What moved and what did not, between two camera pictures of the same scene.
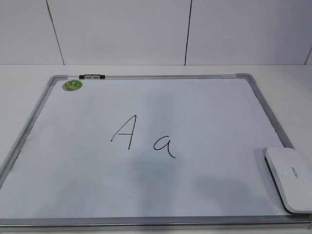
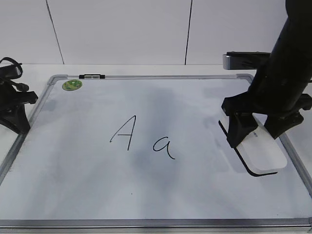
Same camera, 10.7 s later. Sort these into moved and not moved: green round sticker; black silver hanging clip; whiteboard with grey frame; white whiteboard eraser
Moved: white whiteboard eraser
Not moved: whiteboard with grey frame; green round sticker; black silver hanging clip
